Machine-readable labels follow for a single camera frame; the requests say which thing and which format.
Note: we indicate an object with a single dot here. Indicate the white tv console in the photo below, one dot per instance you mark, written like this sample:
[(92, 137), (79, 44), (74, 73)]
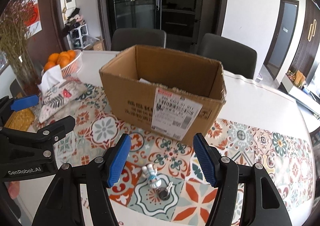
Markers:
[(307, 99)]

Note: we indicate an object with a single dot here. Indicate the brown cardboard box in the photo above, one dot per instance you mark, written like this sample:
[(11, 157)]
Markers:
[(166, 91)]

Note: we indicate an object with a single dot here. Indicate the dark chair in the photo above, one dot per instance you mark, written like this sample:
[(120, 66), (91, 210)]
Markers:
[(235, 57), (124, 38)]

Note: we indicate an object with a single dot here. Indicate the dark chair right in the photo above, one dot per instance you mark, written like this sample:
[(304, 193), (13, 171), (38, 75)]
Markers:
[(235, 57)]

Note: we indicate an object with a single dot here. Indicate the dark glass cabinet doors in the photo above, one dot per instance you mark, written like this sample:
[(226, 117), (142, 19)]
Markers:
[(184, 21)]

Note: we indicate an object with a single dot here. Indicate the white basket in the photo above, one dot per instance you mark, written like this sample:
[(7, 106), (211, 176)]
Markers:
[(74, 66)]

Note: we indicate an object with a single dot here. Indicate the person left hand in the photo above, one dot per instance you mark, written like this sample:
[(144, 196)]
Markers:
[(14, 189)]

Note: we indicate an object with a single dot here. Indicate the yellow woven box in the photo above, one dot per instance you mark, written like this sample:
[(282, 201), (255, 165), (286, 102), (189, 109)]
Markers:
[(20, 120)]

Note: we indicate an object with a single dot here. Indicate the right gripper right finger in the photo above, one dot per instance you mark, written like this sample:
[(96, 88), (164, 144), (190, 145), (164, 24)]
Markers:
[(262, 203)]

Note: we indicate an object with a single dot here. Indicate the floral fabric tissue pouch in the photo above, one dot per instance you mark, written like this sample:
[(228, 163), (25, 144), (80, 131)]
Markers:
[(57, 92)]

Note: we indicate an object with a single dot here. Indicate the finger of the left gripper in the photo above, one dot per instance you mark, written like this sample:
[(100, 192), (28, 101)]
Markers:
[(50, 130), (11, 105)]

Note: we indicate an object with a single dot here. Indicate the dried flower bouquet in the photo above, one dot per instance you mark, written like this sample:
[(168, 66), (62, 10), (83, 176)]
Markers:
[(15, 30)]

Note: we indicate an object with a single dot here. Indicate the nurse figurine keychain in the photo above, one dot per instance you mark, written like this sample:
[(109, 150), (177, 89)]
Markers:
[(151, 176)]

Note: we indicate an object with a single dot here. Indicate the patterned tile table runner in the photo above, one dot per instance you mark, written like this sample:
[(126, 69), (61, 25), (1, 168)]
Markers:
[(258, 124)]

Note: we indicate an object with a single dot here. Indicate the white shoe rack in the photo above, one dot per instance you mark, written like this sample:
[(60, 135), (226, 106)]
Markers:
[(79, 37)]

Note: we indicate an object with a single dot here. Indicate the orange fruit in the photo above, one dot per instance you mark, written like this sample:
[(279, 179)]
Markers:
[(53, 57), (72, 54), (49, 65), (63, 61)]

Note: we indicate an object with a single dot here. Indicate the dark chair left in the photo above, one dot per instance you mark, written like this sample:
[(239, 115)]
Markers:
[(124, 38)]

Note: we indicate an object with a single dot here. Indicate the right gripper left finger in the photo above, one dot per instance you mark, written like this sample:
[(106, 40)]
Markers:
[(61, 203)]

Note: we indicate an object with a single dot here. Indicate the glass vase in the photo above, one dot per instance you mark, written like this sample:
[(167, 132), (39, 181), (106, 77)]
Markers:
[(25, 72)]

